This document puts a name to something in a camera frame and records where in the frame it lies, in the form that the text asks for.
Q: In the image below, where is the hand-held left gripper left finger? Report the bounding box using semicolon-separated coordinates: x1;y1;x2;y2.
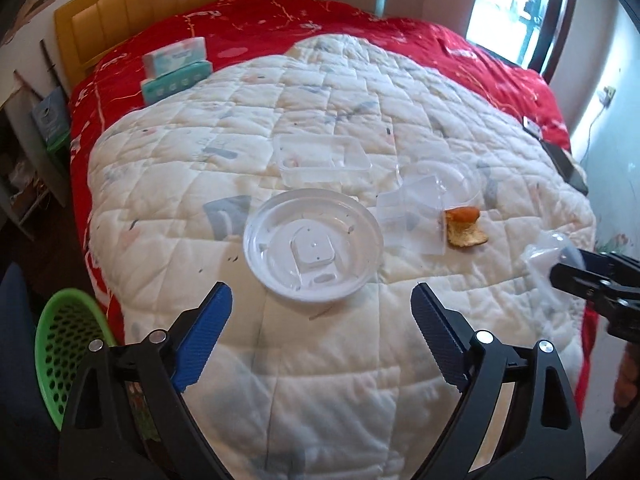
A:
59;281;233;480

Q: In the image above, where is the clear rectangular plastic container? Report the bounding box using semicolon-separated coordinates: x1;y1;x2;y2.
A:
274;133;374;189

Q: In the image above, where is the black sword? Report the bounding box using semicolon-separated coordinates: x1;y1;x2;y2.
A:
40;40;69;102

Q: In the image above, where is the white round plastic lid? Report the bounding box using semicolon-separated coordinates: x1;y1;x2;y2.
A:
243;187;385;304

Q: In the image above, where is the flower wall decal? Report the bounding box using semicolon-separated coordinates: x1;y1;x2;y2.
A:
595;232;632;257

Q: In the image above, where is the green plastic basket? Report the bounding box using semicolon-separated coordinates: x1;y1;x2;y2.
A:
35;287;121;433

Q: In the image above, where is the blue paper bag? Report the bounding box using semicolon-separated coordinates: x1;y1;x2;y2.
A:
32;91;71;143

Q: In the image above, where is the white quilted mat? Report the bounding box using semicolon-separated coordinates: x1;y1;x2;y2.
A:
85;35;598;480

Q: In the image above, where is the orange peel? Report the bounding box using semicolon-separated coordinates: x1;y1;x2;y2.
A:
442;206;489;250

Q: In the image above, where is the red patterned blanket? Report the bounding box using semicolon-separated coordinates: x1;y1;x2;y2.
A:
67;0;601;418

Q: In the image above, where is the wooden stick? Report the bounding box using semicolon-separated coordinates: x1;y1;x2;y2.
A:
12;70;42;107

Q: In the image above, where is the wooden bed headboard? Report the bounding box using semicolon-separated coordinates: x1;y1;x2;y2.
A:
54;0;288;86

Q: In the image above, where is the clear plastic dome lid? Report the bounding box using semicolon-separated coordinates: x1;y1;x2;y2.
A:
520;232;587;311

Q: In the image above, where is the bright window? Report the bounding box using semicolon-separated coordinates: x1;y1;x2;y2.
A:
465;0;581;81

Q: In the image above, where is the green plastic stool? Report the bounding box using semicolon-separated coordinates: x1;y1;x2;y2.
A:
44;127;72;162

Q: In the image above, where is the blue knit chair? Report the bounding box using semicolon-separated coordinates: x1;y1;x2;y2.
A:
0;262;63;480

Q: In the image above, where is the clear round plastic lid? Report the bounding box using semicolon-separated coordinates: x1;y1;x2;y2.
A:
395;157;484;211

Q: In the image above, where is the black smartphone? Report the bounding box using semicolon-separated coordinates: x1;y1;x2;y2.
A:
540;140;590;196

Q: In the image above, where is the clear plastic cup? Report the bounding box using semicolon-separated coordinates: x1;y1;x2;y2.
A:
375;175;449;256

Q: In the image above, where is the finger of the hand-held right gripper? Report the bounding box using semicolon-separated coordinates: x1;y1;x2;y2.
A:
580;251;640;275
550;261;640;308

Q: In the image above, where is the white tissue pack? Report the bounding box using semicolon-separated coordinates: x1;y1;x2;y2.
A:
141;37;208;78

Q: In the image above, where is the person's right hand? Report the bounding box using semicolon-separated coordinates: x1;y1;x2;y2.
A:
614;347;640;411

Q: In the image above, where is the teal tissue pack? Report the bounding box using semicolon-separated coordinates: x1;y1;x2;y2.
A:
140;60;213;107

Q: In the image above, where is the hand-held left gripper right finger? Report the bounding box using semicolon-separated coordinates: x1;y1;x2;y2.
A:
411;282;586;480

